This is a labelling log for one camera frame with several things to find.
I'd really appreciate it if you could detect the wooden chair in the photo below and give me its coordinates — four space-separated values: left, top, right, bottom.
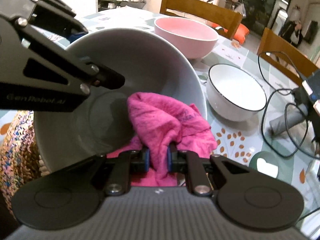
159 0 243 40
257 27 320 87

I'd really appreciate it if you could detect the white bowl with black rim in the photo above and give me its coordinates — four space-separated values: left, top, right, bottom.
206 64 267 122

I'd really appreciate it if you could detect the black electronic device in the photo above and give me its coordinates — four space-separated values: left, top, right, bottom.
292 69 320 143

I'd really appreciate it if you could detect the grey bowl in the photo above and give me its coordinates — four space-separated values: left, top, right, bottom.
34 27 208 175

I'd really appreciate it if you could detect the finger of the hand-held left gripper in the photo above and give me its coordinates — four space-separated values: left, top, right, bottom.
0 0 89 43
0 12 126 112

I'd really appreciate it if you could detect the multicoloured woven mat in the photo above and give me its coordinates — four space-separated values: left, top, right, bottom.
0 110 51 198

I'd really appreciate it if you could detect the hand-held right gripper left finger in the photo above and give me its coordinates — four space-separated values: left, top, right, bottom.
81 149 151 197

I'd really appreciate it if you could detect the pink bowl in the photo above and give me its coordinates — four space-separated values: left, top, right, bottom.
154 17 219 59

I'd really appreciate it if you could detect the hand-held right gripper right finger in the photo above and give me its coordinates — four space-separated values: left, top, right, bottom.
166 149 251 197

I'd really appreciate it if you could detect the pink cloth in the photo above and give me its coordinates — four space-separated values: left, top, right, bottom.
106 92 217 188

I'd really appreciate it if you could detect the orange cushion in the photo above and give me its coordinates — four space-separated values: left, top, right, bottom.
210 22 250 44

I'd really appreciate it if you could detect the black cable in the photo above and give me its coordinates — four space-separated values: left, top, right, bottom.
258 51 308 83
261 87 320 159

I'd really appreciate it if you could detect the grey tube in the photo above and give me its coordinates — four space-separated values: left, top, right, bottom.
269 104 309 136

